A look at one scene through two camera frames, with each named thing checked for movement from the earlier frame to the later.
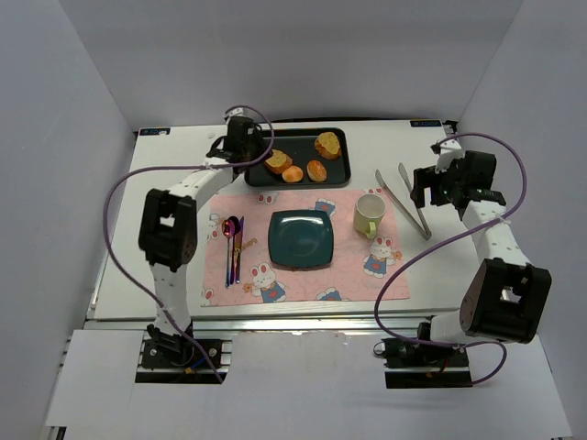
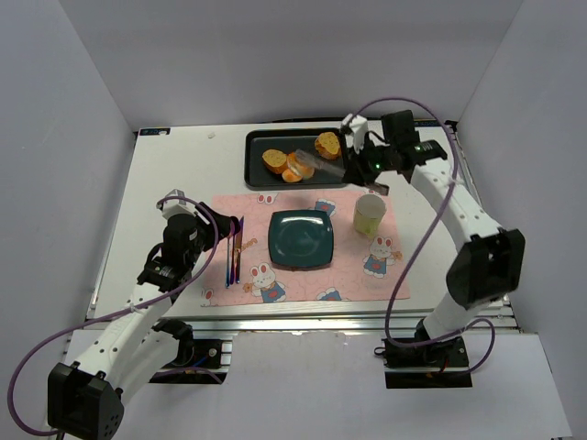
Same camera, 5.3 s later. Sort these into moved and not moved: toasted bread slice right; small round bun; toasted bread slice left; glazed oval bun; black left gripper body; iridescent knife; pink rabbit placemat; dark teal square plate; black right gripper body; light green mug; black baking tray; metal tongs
Moved: glazed oval bun; black right gripper body; black left gripper body; metal tongs
Not moved: dark teal square plate; light green mug; toasted bread slice left; iridescent knife; small round bun; pink rabbit placemat; toasted bread slice right; black baking tray
